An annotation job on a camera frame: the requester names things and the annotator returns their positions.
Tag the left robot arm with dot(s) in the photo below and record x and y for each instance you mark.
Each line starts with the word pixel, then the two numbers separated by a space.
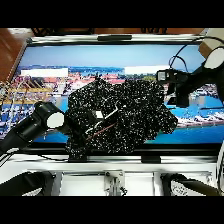
pixel 31 126

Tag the black white-speckled shirt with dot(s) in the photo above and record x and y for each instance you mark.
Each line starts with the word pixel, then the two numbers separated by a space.
pixel 140 113

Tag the cardboard box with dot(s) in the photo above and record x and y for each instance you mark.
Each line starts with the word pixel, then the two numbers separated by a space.
pixel 207 46

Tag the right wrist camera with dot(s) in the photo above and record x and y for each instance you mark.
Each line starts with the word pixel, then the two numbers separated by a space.
pixel 166 76

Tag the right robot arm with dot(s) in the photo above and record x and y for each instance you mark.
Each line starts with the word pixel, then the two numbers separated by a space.
pixel 206 75

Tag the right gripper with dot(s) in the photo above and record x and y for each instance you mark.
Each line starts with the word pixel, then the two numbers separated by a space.
pixel 181 95

